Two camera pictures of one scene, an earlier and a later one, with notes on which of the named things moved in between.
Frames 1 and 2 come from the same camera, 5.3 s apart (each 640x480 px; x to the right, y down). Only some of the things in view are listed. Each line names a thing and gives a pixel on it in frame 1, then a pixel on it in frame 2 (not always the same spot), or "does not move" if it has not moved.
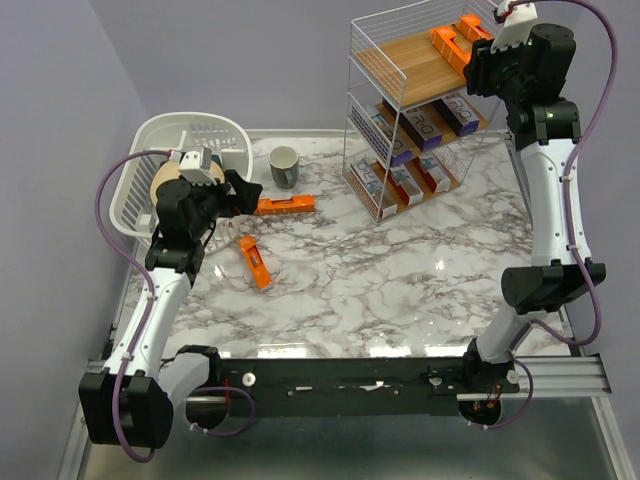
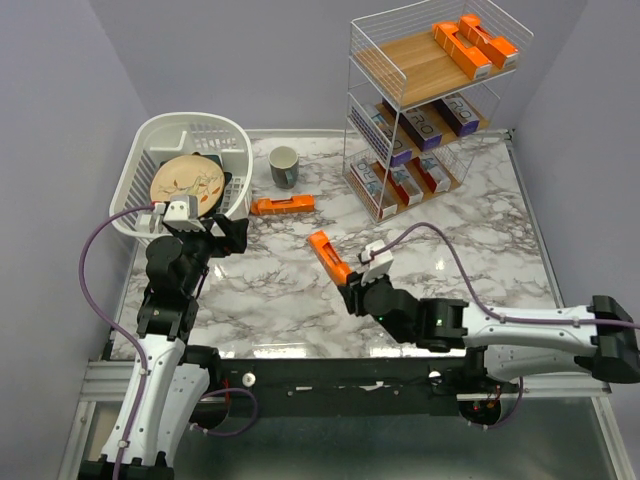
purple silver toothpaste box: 399,145 does not move
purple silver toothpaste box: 459,114 does not move
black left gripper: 243,200 -> 235,231
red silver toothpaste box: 434,176 does not move
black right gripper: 481,60 -> 353,299
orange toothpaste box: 454,48 does not move
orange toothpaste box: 297,204 does not move
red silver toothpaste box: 403,178 does not move
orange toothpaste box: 255,260 -> 330,258
